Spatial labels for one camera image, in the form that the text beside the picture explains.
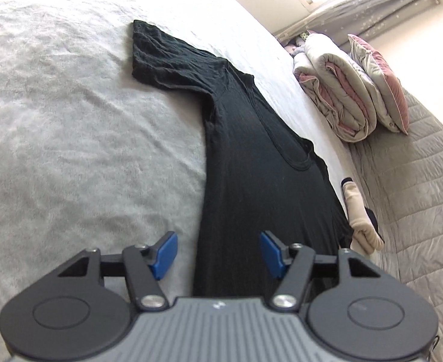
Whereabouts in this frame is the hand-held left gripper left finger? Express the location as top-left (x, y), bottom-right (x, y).
top-left (58, 231), bottom-right (179, 311)

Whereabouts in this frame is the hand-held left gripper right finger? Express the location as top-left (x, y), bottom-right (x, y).
top-left (258, 231), bottom-right (381, 313)

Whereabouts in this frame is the black t-shirt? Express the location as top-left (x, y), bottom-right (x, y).
top-left (131, 20), bottom-right (356, 298)

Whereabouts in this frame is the cream folded sweater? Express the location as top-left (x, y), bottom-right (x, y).
top-left (340, 176), bottom-right (385, 264)

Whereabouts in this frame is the bed with grey sheet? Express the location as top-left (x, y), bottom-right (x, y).
top-left (0, 0), bottom-right (361, 362)

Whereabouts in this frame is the folded grey pink quilt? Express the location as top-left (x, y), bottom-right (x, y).
top-left (293, 33), bottom-right (378, 143)

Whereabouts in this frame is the pale purple cloth bundle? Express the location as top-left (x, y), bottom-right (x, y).
top-left (285, 40), bottom-right (306, 58)

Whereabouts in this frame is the grey pink pillow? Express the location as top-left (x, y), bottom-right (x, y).
top-left (347, 33), bottom-right (410, 135)

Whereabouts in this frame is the grey star-print curtain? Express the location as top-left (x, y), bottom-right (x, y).
top-left (276, 0), bottom-right (441, 44)

